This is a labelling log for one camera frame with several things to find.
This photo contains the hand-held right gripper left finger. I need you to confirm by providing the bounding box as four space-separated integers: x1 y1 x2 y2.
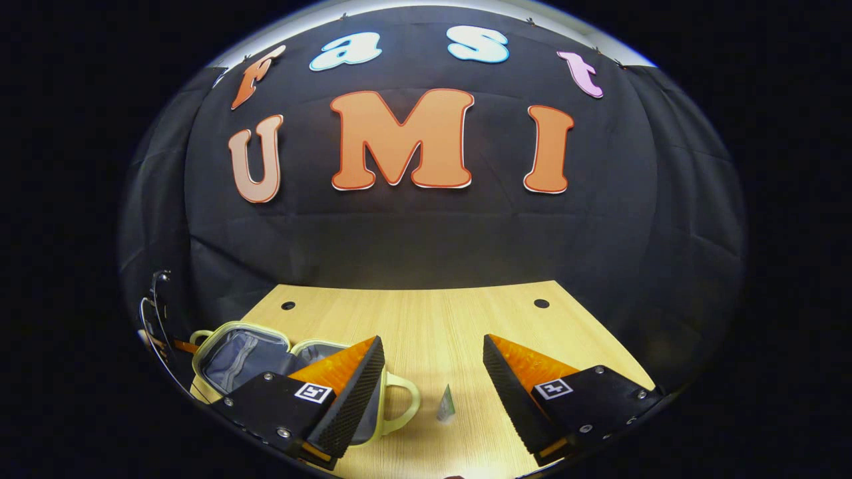
212 335 386 472

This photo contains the pale yellow small suitcase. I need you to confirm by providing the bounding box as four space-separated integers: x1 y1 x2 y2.
190 321 422 446

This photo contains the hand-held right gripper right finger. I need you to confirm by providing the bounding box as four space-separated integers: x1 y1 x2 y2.
483 334 665 466

